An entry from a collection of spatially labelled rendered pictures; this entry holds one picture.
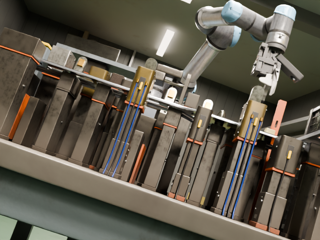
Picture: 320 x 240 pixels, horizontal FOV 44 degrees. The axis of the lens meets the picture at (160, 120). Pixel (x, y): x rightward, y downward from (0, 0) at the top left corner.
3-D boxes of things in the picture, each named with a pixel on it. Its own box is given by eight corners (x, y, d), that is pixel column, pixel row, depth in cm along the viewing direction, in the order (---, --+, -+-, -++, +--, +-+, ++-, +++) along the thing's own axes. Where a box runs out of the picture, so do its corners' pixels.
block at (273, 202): (256, 229, 110) (285, 132, 115) (247, 225, 122) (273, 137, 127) (282, 238, 110) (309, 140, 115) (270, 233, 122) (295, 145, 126)
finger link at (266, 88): (246, 98, 149) (255, 75, 145) (261, 103, 148) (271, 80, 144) (246, 101, 146) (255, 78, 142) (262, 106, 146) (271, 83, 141)
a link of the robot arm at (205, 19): (192, 1, 189) (237, -7, 143) (212, 12, 192) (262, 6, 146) (182, 24, 190) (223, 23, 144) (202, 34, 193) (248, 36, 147)
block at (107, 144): (93, 170, 137) (122, 92, 142) (96, 171, 144) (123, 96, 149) (104, 174, 137) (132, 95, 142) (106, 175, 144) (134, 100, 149)
